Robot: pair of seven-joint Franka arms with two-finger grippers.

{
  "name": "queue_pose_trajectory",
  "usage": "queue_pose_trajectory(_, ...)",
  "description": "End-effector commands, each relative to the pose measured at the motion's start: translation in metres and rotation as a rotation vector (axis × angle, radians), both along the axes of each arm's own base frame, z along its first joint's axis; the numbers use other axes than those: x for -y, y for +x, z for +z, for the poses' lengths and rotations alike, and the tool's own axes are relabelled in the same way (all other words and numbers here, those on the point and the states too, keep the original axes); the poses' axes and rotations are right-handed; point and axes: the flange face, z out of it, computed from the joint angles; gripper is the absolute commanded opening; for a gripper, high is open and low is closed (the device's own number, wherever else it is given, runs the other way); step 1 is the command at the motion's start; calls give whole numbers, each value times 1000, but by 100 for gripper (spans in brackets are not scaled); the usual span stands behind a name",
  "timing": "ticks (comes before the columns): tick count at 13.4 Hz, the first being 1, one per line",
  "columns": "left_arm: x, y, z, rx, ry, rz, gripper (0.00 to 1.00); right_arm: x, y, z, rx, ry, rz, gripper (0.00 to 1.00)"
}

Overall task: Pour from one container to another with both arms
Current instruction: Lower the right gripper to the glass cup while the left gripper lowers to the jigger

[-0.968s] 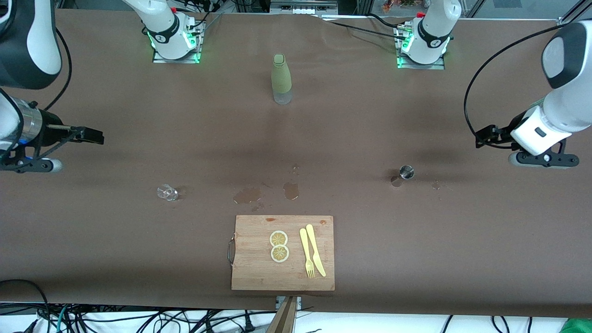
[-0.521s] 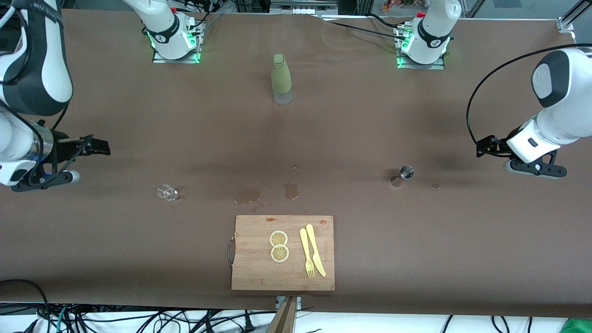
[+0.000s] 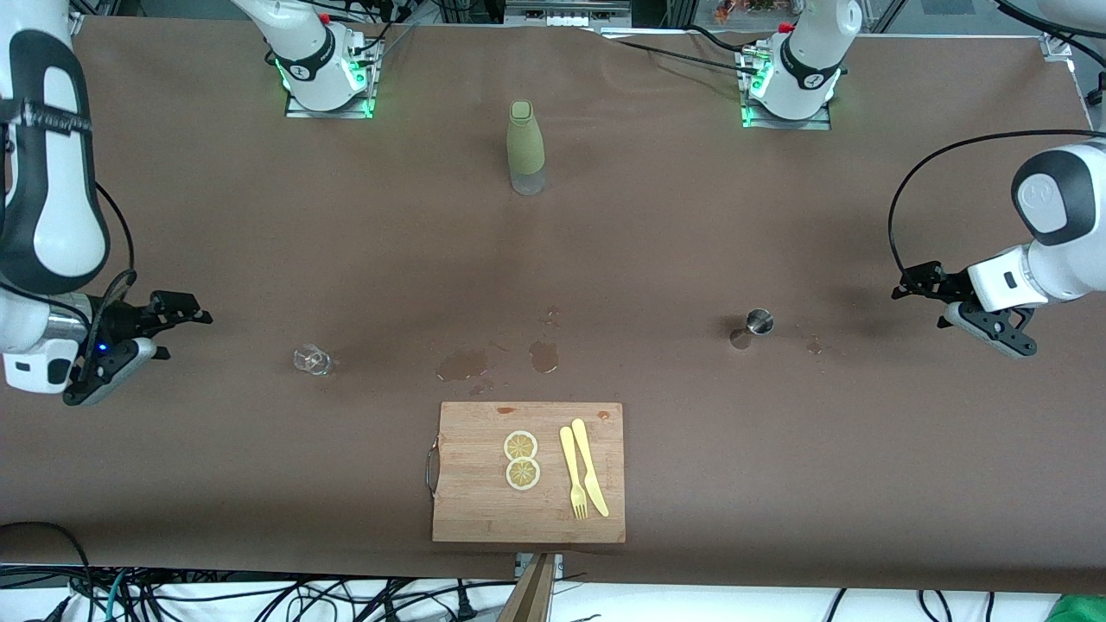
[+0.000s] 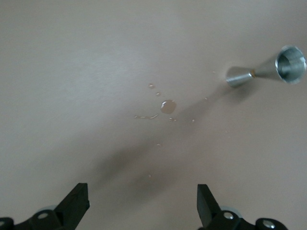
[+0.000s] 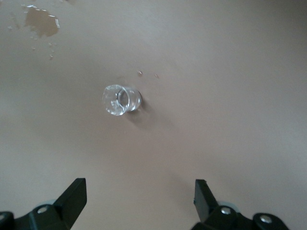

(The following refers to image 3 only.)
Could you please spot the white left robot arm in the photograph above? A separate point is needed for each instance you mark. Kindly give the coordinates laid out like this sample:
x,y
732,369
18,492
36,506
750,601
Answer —
x,y
1063,259

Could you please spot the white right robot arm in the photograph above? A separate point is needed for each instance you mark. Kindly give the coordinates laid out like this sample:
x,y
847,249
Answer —
x,y
52,130

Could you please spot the round liquid puddle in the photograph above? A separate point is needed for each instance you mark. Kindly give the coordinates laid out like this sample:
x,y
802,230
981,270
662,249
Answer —
x,y
543,356

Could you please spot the yellow plastic knife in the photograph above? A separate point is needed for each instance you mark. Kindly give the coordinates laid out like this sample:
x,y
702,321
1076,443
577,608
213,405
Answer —
x,y
587,466

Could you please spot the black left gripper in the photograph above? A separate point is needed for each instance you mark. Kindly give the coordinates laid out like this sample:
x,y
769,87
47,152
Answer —
x,y
944,283

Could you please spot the steel shaker cup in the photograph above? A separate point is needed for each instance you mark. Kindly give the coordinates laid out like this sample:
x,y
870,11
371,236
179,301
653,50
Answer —
x,y
759,322

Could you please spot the small metal bracket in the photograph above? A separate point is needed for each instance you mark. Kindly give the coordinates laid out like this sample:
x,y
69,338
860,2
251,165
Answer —
x,y
557,563

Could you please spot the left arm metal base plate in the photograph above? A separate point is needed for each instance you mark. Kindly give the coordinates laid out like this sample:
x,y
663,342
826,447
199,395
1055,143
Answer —
x,y
786,123

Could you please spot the green cloth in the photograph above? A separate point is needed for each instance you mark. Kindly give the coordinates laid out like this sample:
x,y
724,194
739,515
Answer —
x,y
1080,612

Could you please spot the wooden cutting board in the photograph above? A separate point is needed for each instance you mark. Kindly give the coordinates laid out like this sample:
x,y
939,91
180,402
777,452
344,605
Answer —
x,y
527,518

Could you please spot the grey metal box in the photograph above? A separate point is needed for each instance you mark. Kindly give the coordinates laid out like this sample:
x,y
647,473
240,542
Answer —
x,y
566,10

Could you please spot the aluminium frame profile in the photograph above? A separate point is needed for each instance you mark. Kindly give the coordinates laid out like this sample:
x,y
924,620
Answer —
x,y
1056,47

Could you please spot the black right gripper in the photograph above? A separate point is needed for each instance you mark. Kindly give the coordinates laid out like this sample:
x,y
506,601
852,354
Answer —
x,y
130,320

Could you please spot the yellow plastic fork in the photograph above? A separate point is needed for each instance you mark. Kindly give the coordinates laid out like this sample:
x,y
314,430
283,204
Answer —
x,y
570,466

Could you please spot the clear glass measuring cup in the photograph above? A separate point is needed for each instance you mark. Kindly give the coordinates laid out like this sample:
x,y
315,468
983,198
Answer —
x,y
312,360

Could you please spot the lemon slice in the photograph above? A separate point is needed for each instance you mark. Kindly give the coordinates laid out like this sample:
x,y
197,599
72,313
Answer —
x,y
520,446
523,473

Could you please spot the green bottle with clear base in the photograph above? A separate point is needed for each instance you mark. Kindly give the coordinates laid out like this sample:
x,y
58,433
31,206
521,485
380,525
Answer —
x,y
525,142

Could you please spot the brown table cover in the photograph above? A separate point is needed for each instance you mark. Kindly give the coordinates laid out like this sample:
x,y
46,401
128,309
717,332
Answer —
x,y
259,216

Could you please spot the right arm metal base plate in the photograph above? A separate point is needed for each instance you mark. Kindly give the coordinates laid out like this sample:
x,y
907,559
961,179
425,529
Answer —
x,y
333,112

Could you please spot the wide liquid puddle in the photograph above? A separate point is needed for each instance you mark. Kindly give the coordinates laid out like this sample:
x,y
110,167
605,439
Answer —
x,y
462,364

